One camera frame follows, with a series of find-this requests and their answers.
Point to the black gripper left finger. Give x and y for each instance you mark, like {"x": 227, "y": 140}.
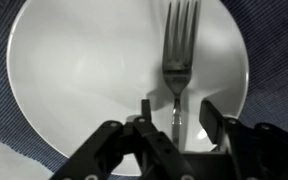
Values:
{"x": 104, "y": 150}

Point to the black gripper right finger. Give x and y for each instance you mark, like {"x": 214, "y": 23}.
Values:
{"x": 258, "y": 153}

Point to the silver metal fork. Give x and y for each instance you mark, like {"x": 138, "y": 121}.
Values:
{"x": 177, "y": 58}

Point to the white round plate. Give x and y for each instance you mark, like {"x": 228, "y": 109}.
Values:
{"x": 73, "y": 64}

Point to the dark blue placemat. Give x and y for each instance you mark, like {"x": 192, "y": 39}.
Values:
{"x": 264, "y": 26}

